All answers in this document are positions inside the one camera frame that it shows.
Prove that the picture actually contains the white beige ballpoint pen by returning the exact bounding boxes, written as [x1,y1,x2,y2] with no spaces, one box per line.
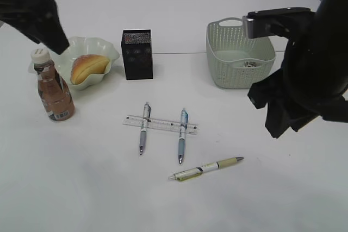
[168,156,244,181]

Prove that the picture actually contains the blue grip ballpoint pen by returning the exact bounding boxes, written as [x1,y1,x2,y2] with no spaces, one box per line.
[178,108,188,165]

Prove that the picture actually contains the clear plastic ruler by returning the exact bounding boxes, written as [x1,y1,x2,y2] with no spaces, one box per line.
[123,115,198,135]

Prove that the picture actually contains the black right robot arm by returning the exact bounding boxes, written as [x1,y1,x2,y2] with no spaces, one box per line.
[243,0,347,138]

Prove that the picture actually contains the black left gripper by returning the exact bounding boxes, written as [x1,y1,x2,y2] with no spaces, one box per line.
[1,0,70,54]

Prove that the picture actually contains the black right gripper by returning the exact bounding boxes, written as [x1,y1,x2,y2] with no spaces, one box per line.
[248,69,347,139]

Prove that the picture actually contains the bread bun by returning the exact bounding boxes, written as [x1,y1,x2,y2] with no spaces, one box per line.
[70,54,110,85]

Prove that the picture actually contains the light green woven basket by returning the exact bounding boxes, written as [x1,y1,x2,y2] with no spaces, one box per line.
[206,17,276,89]

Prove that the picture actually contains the black mesh pen holder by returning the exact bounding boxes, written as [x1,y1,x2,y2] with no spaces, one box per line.
[121,29,153,80]

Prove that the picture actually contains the brown Nescafe coffee bottle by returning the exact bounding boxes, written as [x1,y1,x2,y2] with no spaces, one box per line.
[30,48,74,121]

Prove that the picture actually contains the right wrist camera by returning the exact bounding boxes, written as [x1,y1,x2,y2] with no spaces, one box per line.
[242,7,315,39]

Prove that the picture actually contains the paper piece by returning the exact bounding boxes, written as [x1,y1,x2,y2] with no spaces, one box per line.
[244,61,259,68]

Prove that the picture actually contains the grey grip ballpoint pen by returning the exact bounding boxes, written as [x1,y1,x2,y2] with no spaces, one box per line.
[139,102,151,155]

